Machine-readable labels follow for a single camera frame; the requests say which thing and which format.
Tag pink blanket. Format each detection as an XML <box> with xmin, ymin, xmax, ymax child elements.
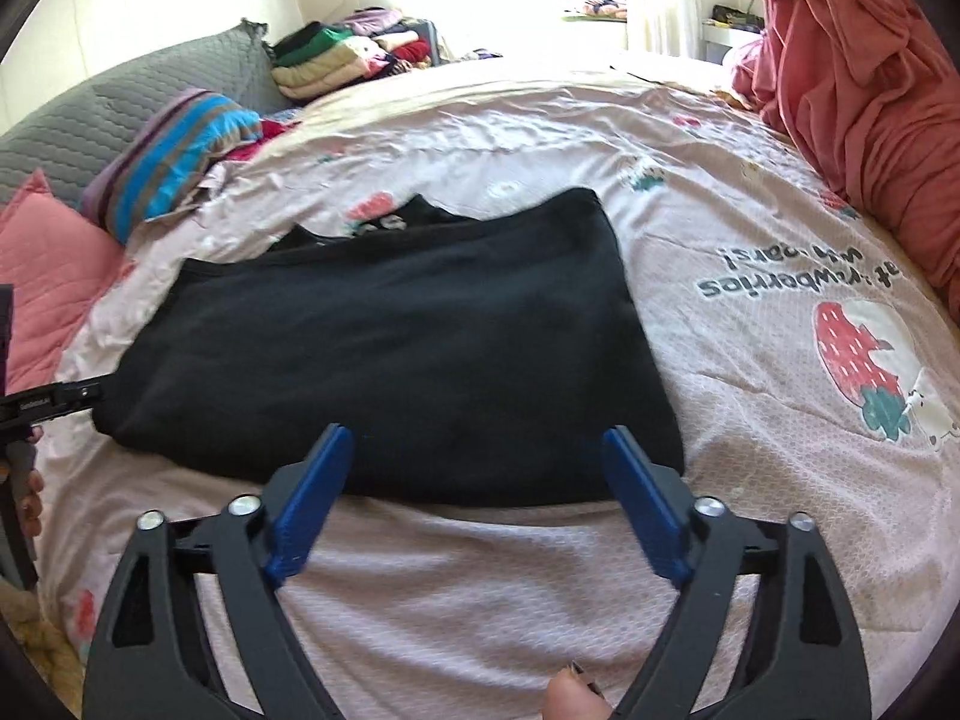
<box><xmin>731</xmin><ymin>0</ymin><xmax>960</xmax><ymax>301</ymax></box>

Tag person's right hand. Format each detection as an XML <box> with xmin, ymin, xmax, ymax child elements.
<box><xmin>541</xmin><ymin>661</ymin><xmax>612</xmax><ymax>720</ymax></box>

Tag person's left hand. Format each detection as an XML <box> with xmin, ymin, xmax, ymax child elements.
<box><xmin>0</xmin><ymin>441</ymin><xmax>44</xmax><ymax>541</ymax></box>

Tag white desk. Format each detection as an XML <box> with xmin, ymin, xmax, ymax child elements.
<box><xmin>701</xmin><ymin>4</ymin><xmax>767</xmax><ymax>67</ymax></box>

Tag strawberry print bed sheet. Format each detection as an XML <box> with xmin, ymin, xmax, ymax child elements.
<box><xmin>30</xmin><ymin>52</ymin><xmax>960</xmax><ymax>720</ymax></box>

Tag pink quilted pillow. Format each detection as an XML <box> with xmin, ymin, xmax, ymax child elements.
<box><xmin>0</xmin><ymin>169</ymin><xmax>136</xmax><ymax>398</ymax></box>

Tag black sweater with orange cuffs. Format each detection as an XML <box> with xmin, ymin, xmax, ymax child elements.
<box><xmin>90</xmin><ymin>187</ymin><xmax>687</xmax><ymax>511</ymax></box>

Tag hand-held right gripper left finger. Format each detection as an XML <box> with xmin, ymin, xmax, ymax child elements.
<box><xmin>82</xmin><ymin>424</ymin><xmax>357</xmax><ymax>720</ymax></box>

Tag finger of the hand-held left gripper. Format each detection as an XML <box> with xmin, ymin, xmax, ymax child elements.
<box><xmin>0</xmin><ymin>381</ymin><xmax>104</xmax><ymax>422</ymax></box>

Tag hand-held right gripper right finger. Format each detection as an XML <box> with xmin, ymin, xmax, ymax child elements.
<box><xmin>602</xmin><ymin>426</ymin><xmax>875</xmax><ymax>720</ymax></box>

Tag grey quilted pillow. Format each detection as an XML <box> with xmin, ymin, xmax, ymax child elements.
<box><xmin>0</xmin><ymin>19</ymin><xmax>290</xmax><ymax>211</ymax></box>

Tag red patterned cloth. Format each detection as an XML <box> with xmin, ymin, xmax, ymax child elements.
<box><xmin>223</xmin><ymin>109</ymin><xmax>302</xmax><ymax>164</ymax></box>

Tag striped pillow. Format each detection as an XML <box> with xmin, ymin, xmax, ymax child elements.
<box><xmin>81</xmin><ymin>88</ymin><xmax>263</xmax><ymax>245</ymax></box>

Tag pile of folded clothes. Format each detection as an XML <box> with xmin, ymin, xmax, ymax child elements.
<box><xmin>270</xmin><ymin>7</ymin><xmax>443</xmax><ymax>102</ymax></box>

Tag beige fluffy cloth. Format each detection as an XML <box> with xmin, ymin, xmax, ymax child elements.
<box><xmin>0</xmin><ymin>585</ymin><xmax>85</xmax><ymax>691</ymax></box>

